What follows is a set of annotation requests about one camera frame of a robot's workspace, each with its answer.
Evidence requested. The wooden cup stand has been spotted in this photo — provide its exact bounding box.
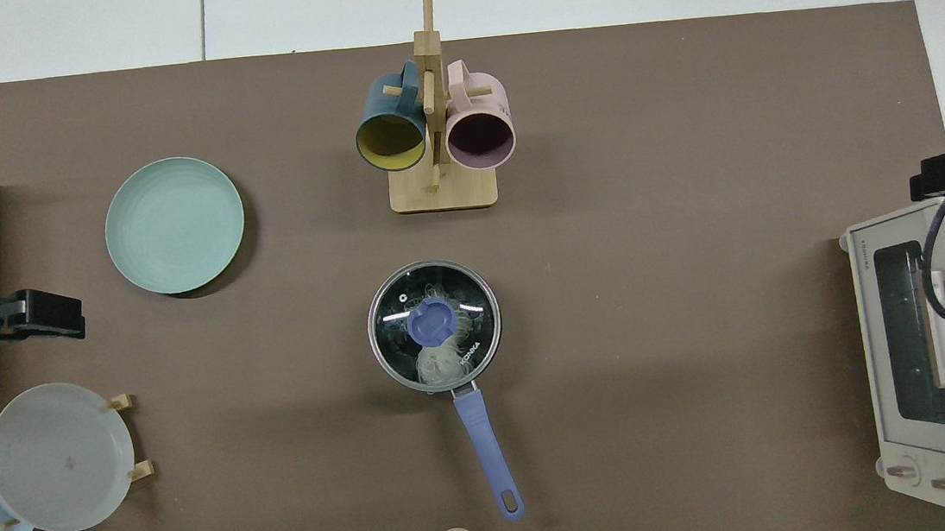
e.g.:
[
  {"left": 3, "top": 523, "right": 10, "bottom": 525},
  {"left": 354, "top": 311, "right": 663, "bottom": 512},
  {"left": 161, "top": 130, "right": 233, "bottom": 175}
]
[{"left": 371, "top": 0, "right": 505, "bottom": 217}]

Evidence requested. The white vermicelli bundle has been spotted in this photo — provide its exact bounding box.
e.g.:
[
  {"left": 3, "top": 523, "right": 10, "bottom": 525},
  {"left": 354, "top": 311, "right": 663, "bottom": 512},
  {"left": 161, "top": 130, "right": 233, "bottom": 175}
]
[{"left": 403, "top": 278, "right": 485, "bottom": 390}]

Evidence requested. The dark teal cup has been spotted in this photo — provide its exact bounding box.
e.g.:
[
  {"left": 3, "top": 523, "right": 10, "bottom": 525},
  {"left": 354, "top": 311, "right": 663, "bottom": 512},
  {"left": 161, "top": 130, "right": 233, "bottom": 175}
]
[{"left": 348, "top": 60, "right": 433, "bottom": 176}]

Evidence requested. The wooden plate rack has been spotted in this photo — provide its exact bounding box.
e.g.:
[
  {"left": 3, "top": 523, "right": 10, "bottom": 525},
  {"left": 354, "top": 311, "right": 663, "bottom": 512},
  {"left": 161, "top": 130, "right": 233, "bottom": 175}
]
[{"left": 0, "top": 390, "right": 159, "bottom": 531}]

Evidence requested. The glass lid with blue knob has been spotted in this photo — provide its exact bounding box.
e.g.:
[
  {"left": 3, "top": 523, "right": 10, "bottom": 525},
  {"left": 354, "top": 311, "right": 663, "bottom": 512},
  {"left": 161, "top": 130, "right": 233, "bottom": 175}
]
[{"left": 362, "top": 255, "right": 508, "bottom": 397}]

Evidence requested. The pink cup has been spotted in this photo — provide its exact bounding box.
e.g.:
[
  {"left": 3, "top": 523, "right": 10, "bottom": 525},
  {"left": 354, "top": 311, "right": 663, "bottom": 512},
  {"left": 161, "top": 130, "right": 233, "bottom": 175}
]
[{"left": 438, "top": 55, "right": 520, "bottom": 174}]

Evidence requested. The mint green plate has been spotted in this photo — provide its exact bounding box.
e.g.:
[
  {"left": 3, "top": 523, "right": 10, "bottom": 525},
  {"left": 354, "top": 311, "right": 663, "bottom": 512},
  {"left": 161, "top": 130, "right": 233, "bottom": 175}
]
[{"left": 98, "top": 151, "right": 253, "bottom": 301}]

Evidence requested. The black pot with purple handle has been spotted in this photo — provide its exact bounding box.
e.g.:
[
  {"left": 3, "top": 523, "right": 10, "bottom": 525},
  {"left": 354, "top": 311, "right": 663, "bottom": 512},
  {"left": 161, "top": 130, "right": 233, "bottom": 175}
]
[{"left": 362, "top": 253, "right": 526, "bottom": 531}]

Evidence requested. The brown table cloth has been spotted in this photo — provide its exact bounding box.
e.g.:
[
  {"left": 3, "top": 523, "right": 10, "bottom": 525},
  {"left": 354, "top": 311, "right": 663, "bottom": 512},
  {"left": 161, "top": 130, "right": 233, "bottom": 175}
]
[{"left": 0, "top": 0, "right": 945, "bottom": 531}]

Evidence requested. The grey plate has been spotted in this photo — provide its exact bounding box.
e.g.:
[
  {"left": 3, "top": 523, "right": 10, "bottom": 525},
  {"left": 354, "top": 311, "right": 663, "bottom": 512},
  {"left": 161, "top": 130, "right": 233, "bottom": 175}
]
[{"left": 0, "top": 376, "right": 143, "bottom": 531}]

